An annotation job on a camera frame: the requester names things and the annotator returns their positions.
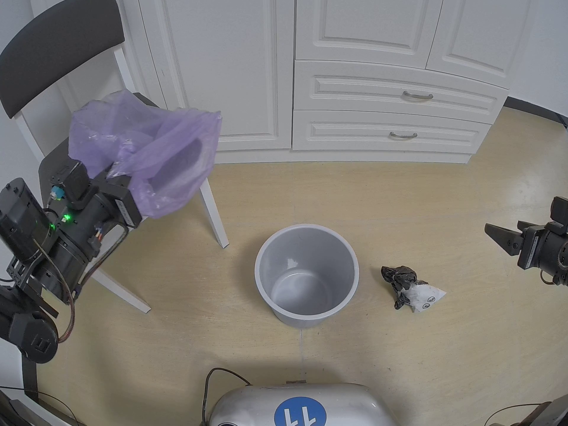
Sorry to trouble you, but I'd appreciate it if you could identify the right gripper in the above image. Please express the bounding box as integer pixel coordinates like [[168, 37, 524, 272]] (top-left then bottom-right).
[[485, 222, 568, 285]]

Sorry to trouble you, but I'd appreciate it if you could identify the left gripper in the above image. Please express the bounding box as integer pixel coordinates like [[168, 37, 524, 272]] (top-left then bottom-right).
[[58, 178, 143, 261]]

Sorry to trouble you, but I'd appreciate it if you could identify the purple plastic bag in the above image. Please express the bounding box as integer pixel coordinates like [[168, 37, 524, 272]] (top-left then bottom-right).
[[68, 91, 222, 219]]

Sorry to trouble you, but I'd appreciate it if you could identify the black plastic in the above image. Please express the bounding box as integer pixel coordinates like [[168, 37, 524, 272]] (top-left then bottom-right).
[[381, 265, 420, 310]]

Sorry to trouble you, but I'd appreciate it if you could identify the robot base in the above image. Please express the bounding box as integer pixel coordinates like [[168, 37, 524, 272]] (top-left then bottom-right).
[[209, 382, 396, 426]]

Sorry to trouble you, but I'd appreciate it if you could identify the white trash bin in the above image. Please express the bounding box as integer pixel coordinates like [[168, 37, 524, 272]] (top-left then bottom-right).
[[254, 224, 359, 328]]

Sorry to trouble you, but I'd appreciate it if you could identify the clear printed wrapper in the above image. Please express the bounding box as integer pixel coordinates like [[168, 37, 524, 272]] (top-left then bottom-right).
[[406, 282, 446, 313]]

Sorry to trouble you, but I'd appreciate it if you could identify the white chair dark grey seat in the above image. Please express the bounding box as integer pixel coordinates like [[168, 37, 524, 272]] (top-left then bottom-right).
[[0, 0, 230, 314]]

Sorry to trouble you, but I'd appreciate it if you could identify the white wardrobe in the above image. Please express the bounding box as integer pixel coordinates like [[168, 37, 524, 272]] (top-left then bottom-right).
[[27, 0, 540, 165]]

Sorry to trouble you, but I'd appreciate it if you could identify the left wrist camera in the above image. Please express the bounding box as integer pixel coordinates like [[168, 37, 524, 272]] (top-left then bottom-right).
[[49, 160, 96, 212]]

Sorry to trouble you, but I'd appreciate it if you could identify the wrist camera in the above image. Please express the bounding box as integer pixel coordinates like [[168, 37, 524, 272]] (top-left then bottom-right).
[[549, 196, 568, 236], [49, 160, 96, 212]]

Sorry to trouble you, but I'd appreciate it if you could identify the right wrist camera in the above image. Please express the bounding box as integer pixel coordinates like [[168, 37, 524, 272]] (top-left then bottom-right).
[[549, 196, 568, 236]]

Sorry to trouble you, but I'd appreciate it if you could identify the black cable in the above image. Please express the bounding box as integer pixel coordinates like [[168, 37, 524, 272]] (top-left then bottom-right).
[[0, 385, 81, 426], [201, 367, 254, 424], [488, 403, 542, 426]]

